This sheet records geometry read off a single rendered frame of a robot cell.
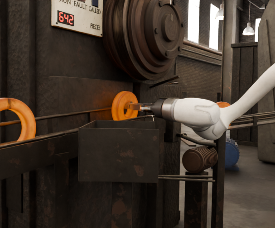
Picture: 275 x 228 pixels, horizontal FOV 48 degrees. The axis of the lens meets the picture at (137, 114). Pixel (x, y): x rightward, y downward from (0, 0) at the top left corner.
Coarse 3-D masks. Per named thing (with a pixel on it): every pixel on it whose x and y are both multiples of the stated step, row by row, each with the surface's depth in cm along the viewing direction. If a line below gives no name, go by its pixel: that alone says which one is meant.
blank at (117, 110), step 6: (120, 96) 128; (126, 96) 130; (132, 96) 134; (114, 102) 128; (120, 102) 127; (126, 102) 131; (114, 108) 127; (120, 108) 128; (114, 114) 128; (120, 114) 128; (126, 114) 135; (132, 114) 135
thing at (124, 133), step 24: (96, 120) 103; (120, 120) 103; (96, 144) 77; (120, 144) 77; (144, 144) 77; (96, 168) 78; (120, 168) 78; (144, 168) 77; (120, 192) 91; (120, 216) 91
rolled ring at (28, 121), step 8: (0, 104) 85; (8, 104) 87; (16, 104) 89; (24, 104) 91; (16, 112) 91; (24, 112) 91; (24, 120) 92; (32, 120) 94; (24, 128) 93; (32, 128) 94; (24, 136) 92; (32, 136) 94
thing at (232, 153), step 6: (228, 138) 365; (228, 144) 327; (234, 144) 343; (228, 150) 328; (234, 150) 326; (228, 156) 328; (234, 156) 326; (228, 162) 328; (234, 162) 327; (228, 168) 342; (234, 168) 340
